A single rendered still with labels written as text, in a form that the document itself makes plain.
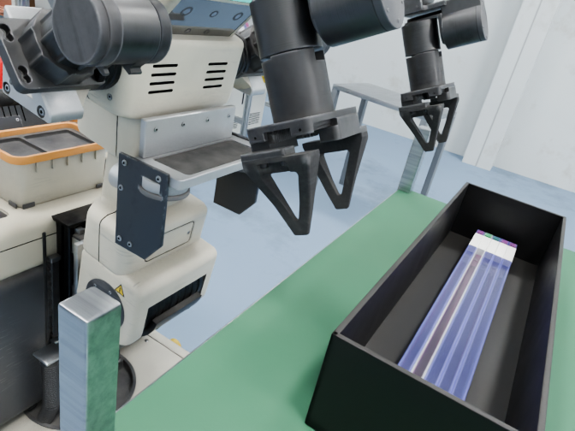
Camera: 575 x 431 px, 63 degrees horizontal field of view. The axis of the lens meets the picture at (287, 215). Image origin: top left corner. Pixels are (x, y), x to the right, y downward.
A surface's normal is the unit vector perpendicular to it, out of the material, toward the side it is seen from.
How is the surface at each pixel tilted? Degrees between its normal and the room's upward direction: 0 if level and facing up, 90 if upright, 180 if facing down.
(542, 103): 90
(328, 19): 107
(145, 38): 90
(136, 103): 98
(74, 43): 90
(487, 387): 0
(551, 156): 90
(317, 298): 0
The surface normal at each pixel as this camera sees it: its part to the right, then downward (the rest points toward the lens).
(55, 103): 0.79, -0.22
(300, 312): 0.19, -0.88
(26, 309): 0.84, 0.38
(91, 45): -0.51, 0.28
